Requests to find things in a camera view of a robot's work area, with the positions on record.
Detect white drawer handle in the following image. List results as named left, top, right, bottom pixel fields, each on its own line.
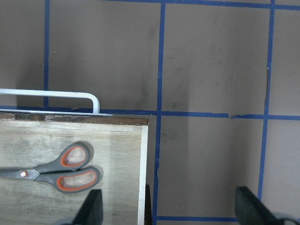
left=0, top=89, right=112, bottom=116

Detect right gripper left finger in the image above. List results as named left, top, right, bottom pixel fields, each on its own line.
left=71, top=189, right=104, bottom=225

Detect grey orange scissors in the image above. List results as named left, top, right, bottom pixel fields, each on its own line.
left=0, top=142, right=103, bottom=193

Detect light wooden pull-out drawer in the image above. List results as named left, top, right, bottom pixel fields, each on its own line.
left=0, top=112, right=149, bottom=225

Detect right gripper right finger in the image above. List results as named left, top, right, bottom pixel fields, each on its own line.
left=234, top=186, right=278, bottom=225

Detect dark wooden drawer cabinet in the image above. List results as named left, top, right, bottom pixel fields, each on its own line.
left=144, top=184, right=153, bottom=225

